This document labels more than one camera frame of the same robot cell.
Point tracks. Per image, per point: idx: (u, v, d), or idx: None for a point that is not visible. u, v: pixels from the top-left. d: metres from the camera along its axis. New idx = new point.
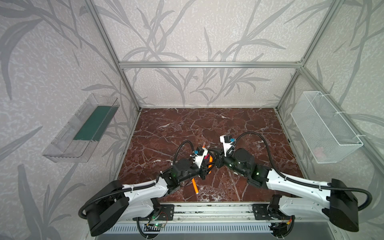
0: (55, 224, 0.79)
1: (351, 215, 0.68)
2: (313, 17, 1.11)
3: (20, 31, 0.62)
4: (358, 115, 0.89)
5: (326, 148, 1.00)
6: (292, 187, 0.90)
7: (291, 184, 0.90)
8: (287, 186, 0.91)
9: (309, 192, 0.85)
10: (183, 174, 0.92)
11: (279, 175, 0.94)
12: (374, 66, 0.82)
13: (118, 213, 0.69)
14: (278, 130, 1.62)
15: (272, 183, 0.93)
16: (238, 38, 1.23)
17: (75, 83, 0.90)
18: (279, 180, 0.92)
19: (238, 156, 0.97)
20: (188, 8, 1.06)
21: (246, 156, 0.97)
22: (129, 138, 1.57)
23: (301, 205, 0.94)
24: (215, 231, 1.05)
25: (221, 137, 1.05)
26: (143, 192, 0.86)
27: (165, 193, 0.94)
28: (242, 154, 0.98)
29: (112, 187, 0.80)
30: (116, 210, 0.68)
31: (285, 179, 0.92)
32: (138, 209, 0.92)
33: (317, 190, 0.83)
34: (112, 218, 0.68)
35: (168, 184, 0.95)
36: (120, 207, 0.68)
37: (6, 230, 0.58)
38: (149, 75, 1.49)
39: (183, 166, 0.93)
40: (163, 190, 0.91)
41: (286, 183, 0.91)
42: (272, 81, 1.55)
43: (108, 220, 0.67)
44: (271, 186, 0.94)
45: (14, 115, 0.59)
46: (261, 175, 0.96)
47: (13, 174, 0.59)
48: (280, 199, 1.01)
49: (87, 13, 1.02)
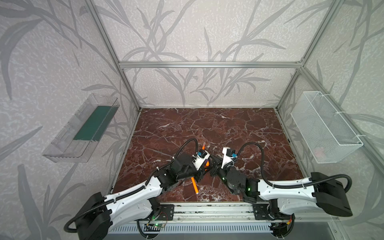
0: (55, 224, 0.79)
1: (338, 202, 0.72)
2: (312, 17, 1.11)
3: (21, 31, 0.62)
4: (358, 115, 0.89)
5: (326, 148, 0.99)
6: (283, 192, 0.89)
7: (280, 189, 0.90)
8: (277, 194, 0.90)
9: (296, 194, 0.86)
10: (183, 169, 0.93)
11: (267, 185, 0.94)
12: (374, 66, 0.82)
13: (102, 227, 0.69)
14: (278, 130, 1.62)
15: (264, 194, 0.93)
16: (238, 38, 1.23)
17: (75, 83, 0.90)
18: (268, 190, 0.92)
19: (230, 180, 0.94)
20: (188, 7, 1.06)
21: (239, 178, 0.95)
22: (129, 138, 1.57)
23: (297, 203, 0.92)
24: (215, 231, 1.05)
25: (224, 148, 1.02)
26: (128, 200, 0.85)
27: (160, 190, 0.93)
28: (234, 176, 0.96)
29: (94, 200, 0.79)
30: (97, 226, 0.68)
31: (274, 187, 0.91)
32: (134, 212, 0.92)
33: (302, 189, 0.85)
34: (99, 231, 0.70)
35: (166, 182, 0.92)
36: (102, 222, 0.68)
37: (6, 230, 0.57)
38: (149, 76, 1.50)
39: (185, 161, 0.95)
40: (156, 190, 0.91)
41: (275, 190, 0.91)
42: (272, 81, 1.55)
43: (92, 235, 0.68)
44: (265, 197, 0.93)
45: (14, 115, 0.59)
46: (253, 190, 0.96)
47: (13, 175, 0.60)
48: (278, 200, 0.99)
49: (88, 13, 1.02)
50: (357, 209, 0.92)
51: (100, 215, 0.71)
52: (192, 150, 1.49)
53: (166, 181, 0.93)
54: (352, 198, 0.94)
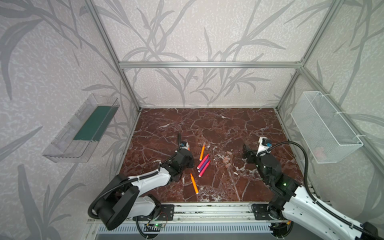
0: (55, 224, 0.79)
1: None
2: (313, 17, 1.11)
3: (21, 31, 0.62)
4: (358, 115, 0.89)
5: (326, 148, 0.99)
6: (319, 213, 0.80)
7: (321, 209, 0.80)
8: (311, 209, 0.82)
9: (336, 225, 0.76)
10: (185, 159, 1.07)
11: (307, 195, 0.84)
12: (374, 66, 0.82)
13: (130, 201, 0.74)
14: (278, 130, 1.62)
15: (298, 200, 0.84)
16: (238, 38, 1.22)
17: (75, 83, 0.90)
18: (306, 200, 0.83)
19: (265, 161, 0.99)
20: (188, 7, 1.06)
21: (273, 162, 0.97)
22: (129, 138, 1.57)
23: (312, 223, 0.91)
24: (215, 230, 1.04)
25: (260, 138, 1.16)
26: (149, 180, 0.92)
27: (167, 181, 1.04)
28: (270, 159, 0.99)
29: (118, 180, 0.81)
30: (128, 199, 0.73)
31: (315, 202, 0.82)
32: (143, 204, 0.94)
33: (347, 226, 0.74)
34: (126, 207, 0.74)
35: (171, 172, 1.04)
36: (132, 195, 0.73)
37: (6, 230, 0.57)
38: (149, 75, 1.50)
39: (186, 152, 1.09)
40: (166, 176, 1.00)
41: (314, 206, 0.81)
42: (272, 81, 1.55)
43: (121, 211, 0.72)
44: (296, 201, 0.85)
45: (14, 115, 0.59)
46: (288, 187, 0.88)
47: (13, 175, 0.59)
48: (288, 204, 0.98)
49: (88, 13, 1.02)
50: (357, 209, 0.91)
51: (128, 190, 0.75)
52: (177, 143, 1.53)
53: (171, 171, 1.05)
54: (353, 199, 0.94)
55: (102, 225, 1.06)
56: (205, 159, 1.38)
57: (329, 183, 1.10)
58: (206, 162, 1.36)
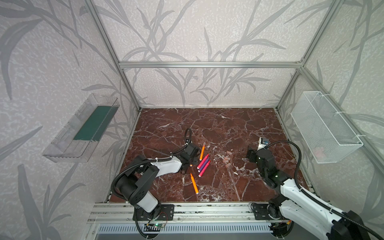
0: (55, 224, 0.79)
1: None
2: (313, 17, 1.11)
3: (21, 31, 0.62)
4: (358, 115, 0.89)
5: (326, 148, 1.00)
6: (303, 199, 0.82)
7: (305, 196, 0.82)
8: (297, 197, 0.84)
9: (317, 210, 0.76)
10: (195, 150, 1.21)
11: (295, 185, 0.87)
12: (374, 66, 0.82)
13: (151, 178, 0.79)
14: (278, 130, 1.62)
15: (286, 188, 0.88)
16: (238, 38, 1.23)
17: (75, 83, 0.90)
18: (292, 188, 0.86)
19: (262, 153, 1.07)
20: (188, 7, 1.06)
21: (268, 155, 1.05)
22: (129, 138, 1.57)
23: (305, 217, 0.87)
24: (215, 230, 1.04)
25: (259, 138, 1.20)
26: (166, 164, 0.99)
27: (178, 169, 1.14)
28: (266, 152, 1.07)
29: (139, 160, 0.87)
30: (151, 175, 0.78)
31: (300, 190, 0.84)
32: (149, 196, 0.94)
33: (326, 210, 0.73)
34: (147, 184, 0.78)
35: (181, 160, 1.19)
36: (154, 172, 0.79)
37: (6, 230, 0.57)
38: (149, 75, 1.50)
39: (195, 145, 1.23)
40: (177, 164, 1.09)
41: (300, 194, 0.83)
42: (272, 81, 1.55)
43: (144, 186, 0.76)
44: (285, 190, 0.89)
45: (14, 115, 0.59)
46: (280, 179, 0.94)
47: (13, 175, 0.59)
48: (286, 201, 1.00)
49: (88, 13, 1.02)
50: (357, 209, 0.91)
51: (149, 168, 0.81)
52: (179, 143, 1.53)
53: (181, 160, 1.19)
54: (353, 199, 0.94)
55: (102, 225, 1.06)
56: (205, 159, 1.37)
57: (329, 183, 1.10)
58: (206, 162, 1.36)
